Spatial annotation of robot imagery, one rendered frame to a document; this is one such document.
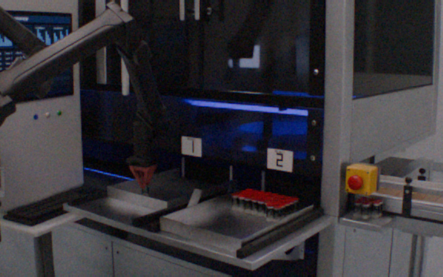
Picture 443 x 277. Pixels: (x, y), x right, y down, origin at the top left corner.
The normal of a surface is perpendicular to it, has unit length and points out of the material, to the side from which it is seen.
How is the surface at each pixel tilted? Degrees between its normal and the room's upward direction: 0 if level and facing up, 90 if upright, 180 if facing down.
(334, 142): 90
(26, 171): 90
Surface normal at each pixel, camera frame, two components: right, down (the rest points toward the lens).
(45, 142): 0.88, 0.08
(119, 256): -0.62, 0.13
